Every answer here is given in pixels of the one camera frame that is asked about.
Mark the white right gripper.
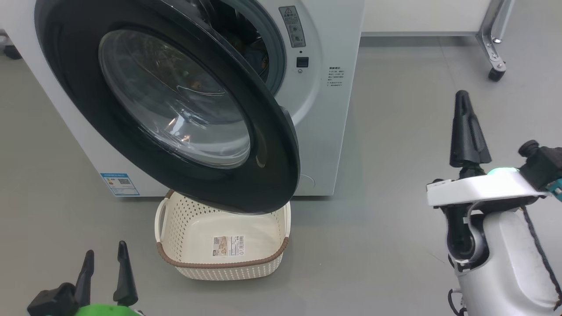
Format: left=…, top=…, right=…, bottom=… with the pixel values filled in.
left=426, top=90, right=549, bottom=207

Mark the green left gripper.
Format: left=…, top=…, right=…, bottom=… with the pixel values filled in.
left=75, top=241, right=143, bottom=316

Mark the black round glass washer door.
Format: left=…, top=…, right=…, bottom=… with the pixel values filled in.
left=34, top=0, right=300, bottom=214

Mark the white front-load washing machine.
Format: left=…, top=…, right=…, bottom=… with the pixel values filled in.
left=0, top=0, right=365, bottom=198

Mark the grey rubber door gasket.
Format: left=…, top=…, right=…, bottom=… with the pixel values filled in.
left=237, top=0, right=287, bottom=95

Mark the white perforated laundry basket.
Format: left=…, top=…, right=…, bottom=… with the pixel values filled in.
left=155, top=190, right=291, bottom=280

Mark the blue energy label sticker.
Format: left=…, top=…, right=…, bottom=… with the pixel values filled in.
left=100, top=172, right=140, bottom=197

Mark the metal leg with caster wheel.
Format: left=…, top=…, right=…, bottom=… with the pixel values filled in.
left=476, top=0, right=514, bottom=82

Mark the basket product label sticker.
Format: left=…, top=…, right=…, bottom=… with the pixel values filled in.
left=213, top=236, right=245, bottom=256

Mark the white partition panel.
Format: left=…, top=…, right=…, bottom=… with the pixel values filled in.
left=362, top=0, right=492, bottom=36

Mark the grey warning label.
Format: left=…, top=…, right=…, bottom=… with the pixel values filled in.
left=279, top=6, right=306, bottom=48

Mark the grey foot with black caster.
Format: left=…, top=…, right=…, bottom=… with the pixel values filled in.
left=0, top=30, right=22, bottom=60

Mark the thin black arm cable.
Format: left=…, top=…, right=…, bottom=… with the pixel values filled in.
left=520, top=206, right=562, bottom=310

